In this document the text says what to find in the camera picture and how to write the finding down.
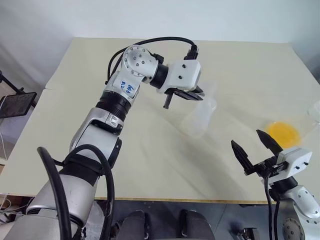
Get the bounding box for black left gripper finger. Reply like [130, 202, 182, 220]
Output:
[192, 84, 207, 101]
[162, 91, 174, 110]

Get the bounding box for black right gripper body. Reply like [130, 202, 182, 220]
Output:
[243, 154, 288, 184]

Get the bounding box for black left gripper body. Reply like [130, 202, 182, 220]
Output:
[166, 86, 201, 102]

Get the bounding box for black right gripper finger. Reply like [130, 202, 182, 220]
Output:
[231, 139, 254, 173]
[256, 129, 285, 158]

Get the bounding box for clear cup with orange liquid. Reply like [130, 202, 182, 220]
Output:
[259, 112, 316, 151]

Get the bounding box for clear plastic cup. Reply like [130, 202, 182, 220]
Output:
[178, 96, 219, 138]

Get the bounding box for dark rounded shape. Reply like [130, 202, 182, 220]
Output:
[113, 209, 154, 240]
[179, 209, 216, 240]

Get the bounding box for black tablet screen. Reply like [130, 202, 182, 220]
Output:
[0, 91, 38, 120]

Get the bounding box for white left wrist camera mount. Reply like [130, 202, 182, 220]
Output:
[156, 59, 202, 95]

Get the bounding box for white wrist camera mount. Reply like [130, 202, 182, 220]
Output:
[156, 59, 202, 95]
[259, 146, 313, 186]

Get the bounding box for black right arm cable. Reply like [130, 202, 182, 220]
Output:
[263, 171, 282, 240]

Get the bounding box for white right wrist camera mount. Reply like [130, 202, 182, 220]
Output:
[259, 146, 313, 186]

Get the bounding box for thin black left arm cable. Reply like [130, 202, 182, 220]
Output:
[104, 36, 200, 86]

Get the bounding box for black bracket under table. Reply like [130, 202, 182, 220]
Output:
[231, 219, 261, 240]

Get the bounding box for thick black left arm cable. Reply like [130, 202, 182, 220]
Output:
[36, 144, 116, 240]

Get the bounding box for tangled white wires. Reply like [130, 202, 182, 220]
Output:
[0, 191, 30, 222]

